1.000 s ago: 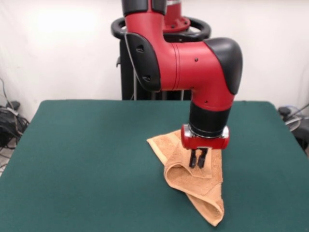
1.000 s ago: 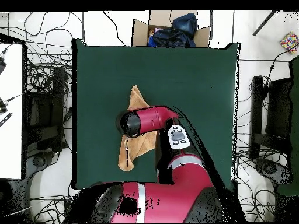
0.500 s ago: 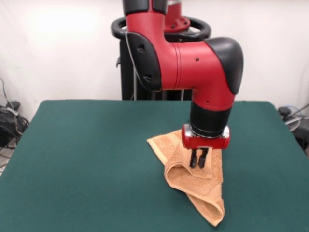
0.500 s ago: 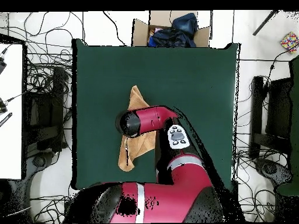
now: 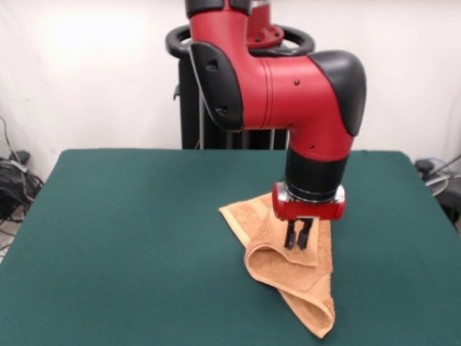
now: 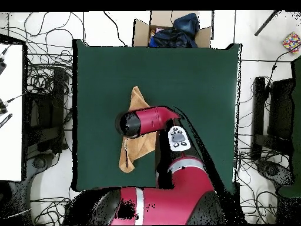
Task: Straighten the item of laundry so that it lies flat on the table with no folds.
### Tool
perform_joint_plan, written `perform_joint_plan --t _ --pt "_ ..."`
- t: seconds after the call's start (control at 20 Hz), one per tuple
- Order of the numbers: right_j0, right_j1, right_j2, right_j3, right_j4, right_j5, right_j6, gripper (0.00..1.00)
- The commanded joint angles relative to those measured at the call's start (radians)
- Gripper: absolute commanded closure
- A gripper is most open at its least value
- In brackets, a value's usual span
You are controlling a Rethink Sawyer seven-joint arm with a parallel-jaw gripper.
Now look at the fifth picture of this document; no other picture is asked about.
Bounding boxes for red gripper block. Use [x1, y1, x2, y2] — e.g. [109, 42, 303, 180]
[271, 182, 347, 250]

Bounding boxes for black cable bundle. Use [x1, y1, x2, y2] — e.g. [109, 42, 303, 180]
[0, 115, 46, 253]

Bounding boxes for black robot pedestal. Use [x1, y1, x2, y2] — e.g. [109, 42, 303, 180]
[165, 24, 316, 151]

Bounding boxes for orange terry towel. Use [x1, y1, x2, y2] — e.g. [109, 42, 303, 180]
[218, 192, 336, 340]

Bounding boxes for black chair base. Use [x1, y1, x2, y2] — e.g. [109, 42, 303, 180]
[439, 187, 461, 231]

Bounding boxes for silver round stand base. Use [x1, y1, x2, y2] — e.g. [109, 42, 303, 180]
[424, 172, 451, 198]

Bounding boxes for dark green table cloth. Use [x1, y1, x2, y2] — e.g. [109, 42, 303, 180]
[0, 148, 461, 346]

